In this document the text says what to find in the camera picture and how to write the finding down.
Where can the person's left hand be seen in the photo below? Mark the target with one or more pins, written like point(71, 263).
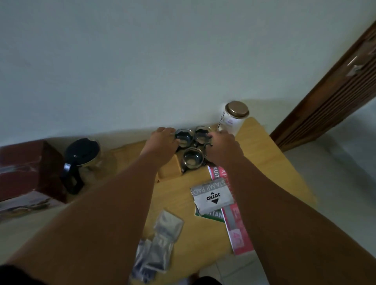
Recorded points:
point(160, 144)

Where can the pink receipt book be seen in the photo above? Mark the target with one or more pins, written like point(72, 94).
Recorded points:
point(235, 226)

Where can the person's right forearm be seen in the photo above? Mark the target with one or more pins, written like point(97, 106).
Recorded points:
point(290, 229)

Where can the glass pitcher with black lid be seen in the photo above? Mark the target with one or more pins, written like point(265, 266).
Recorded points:
point(80, 164)

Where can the dark blue packet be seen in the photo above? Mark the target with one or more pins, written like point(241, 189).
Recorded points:
point(141, 268)

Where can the green booklet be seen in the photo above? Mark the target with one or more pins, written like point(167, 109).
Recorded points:
point(213, 216)

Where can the person's left fingers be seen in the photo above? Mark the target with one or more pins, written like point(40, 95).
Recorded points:
point(172, 135)

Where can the person's left forearm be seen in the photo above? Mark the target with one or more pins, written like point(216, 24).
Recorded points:
point(97, 223)

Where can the dark red box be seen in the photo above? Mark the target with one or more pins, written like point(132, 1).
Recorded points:
point(28, 170)

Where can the printed paper sheet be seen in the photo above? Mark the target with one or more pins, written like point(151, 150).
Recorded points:
point(25, 205)

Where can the clear plastic packet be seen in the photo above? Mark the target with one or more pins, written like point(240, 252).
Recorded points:
point(169, 225)
point(158, 254)

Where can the person's right hand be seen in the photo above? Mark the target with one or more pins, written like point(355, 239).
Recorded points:
point(224, 148)

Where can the grey stamp pad box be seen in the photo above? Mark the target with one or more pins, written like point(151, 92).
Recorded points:
point(212, 196)

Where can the person's right fingers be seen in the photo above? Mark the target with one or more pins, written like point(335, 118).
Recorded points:
point(218, 135)

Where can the white jar with bronze lid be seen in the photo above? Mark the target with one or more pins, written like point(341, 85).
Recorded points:
point(234, 118)

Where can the brown wooden door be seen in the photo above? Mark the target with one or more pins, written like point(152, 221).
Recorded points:
point(335, 88)

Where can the small wooden holder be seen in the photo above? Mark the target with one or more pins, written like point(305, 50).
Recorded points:
point(169, 170)

